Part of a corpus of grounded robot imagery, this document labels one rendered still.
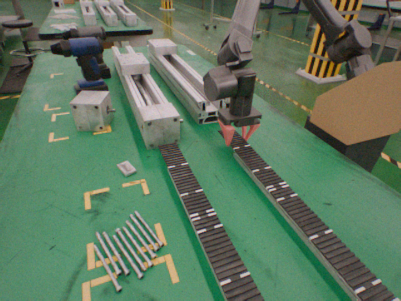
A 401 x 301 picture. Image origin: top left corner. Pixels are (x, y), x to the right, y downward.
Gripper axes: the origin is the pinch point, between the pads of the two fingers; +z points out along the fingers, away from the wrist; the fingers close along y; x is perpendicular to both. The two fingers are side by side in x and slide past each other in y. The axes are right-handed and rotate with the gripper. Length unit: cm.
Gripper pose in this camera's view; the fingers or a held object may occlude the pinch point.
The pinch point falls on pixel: (235, 141)
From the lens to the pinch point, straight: 73.0
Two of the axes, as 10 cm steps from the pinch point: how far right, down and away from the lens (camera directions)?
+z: -0.2, 8.2, 5.8
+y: -9.4, 1.9, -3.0
